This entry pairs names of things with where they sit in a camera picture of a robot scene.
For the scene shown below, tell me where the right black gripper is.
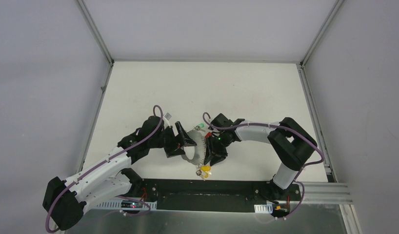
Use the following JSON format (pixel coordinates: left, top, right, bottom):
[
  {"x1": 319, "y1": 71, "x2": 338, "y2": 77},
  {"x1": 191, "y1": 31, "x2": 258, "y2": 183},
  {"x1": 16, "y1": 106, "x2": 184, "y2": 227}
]
[{"x1": 204, "y1": 132, "x2": 231, "y2": 166}]

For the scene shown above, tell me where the large keyring with keys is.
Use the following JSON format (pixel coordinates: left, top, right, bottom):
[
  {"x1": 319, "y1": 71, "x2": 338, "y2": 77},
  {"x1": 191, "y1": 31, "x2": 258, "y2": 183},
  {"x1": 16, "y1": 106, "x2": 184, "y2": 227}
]
[{"x1": 181, "y1": 123, "x2": 212, "y2": 181}]

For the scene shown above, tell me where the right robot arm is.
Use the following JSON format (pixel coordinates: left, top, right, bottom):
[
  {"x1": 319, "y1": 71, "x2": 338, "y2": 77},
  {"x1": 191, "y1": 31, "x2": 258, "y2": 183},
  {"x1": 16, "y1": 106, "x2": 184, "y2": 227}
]
[{"x1": 204, "y1": 114, "x2": 319, "y2": 200}]

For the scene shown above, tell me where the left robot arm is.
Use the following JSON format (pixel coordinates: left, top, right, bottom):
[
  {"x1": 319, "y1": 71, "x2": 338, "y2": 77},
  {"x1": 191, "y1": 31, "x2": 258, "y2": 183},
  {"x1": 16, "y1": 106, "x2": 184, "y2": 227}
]
[{"x1": 42, "y1": 116, "x2": 205, "y2": 233}]

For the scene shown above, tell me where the left controller board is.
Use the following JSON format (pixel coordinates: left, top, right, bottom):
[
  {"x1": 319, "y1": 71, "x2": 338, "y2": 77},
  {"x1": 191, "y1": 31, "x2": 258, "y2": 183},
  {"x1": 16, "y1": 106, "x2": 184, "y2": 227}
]
[{"x1": 121, "y1": 200, "x2": 143, "y2": 209}]

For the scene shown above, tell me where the controller board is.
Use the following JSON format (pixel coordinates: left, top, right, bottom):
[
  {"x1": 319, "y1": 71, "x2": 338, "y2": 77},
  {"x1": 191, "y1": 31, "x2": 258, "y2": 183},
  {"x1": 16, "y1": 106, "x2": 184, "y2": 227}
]
[
  {"x1": 121, "y1": 200, "x2": 143, "y2": 209},
  {"x1": 272, "y1": 204, "x2": 290, "y2": 218}
]

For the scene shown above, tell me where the right controller board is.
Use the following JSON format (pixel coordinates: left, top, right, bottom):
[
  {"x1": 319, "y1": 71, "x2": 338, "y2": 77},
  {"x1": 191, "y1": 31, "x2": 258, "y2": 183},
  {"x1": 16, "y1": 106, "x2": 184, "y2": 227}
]
[{"x1": 272, "y1": 204, "x2": 290, "y2": 218}]

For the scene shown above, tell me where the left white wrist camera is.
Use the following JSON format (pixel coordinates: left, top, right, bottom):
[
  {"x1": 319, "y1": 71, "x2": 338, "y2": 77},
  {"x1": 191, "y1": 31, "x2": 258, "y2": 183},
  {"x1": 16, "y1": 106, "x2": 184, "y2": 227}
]
[{"x1": 163, "y1": 113, "x2": 172, "y2": 127}]

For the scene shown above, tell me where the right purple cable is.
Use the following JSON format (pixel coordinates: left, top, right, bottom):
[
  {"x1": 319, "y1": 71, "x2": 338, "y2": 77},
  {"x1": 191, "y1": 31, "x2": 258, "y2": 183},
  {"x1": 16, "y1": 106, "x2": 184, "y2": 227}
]
[{"x1": 202, "y1": 112, "x2": 326, "y2": 220}]

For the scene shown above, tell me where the purple cable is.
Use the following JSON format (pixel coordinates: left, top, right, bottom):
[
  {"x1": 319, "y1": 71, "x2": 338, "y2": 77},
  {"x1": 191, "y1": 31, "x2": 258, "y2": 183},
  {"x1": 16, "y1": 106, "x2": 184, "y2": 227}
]
[
  {"x1": 45, "y1": 104, "x2": 164, "y2": 234},
  {"x1": 202, "y1": 112, "x2": 326, "y2": 220}
]

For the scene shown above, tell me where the aluminium frame rail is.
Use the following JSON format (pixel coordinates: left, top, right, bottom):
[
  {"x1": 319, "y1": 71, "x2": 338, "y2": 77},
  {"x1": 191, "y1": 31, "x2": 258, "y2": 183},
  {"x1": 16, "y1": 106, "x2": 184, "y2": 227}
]
[{"x1": 61, "y1": 176, "x2": 353, "y2": 205}]

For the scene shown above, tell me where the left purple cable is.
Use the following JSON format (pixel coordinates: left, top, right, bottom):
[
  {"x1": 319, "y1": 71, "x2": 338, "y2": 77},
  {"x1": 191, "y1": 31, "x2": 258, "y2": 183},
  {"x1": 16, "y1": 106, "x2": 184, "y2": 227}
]
[{"x1": 45, "y1": 104, "x2": 164, "y2": 234}]

